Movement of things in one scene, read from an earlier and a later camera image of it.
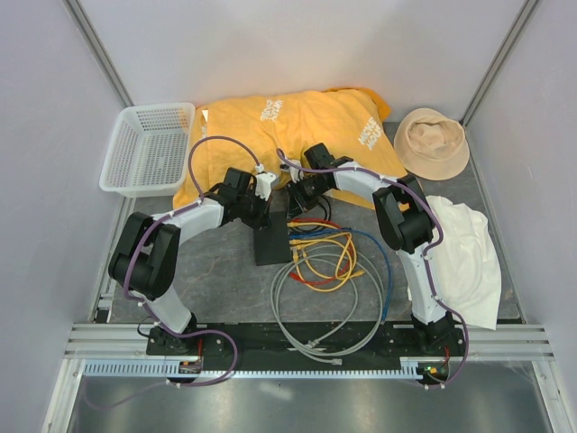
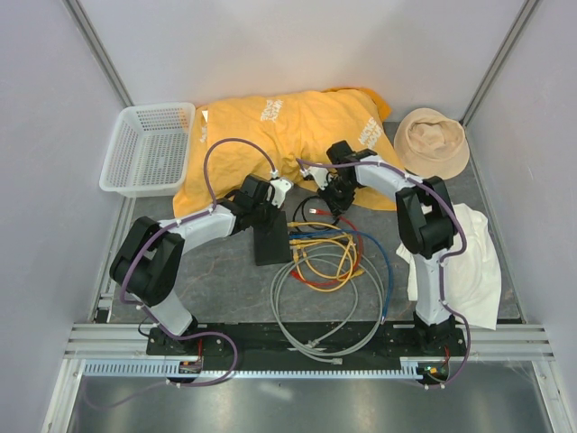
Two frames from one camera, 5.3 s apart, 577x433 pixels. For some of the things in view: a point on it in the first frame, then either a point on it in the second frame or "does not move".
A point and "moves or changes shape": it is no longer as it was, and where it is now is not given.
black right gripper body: [306, 193] -> [340, 193]
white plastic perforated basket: [150, 151] does not move
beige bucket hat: [431, 145] does not move
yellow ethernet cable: [301, 225] does not move
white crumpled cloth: [465, 268] does not move
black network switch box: [272, 242] does not move
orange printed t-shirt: [266, 132] does not move
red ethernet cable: [347, 266] moves or changes shape
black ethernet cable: [325, 212] moves or changes shape
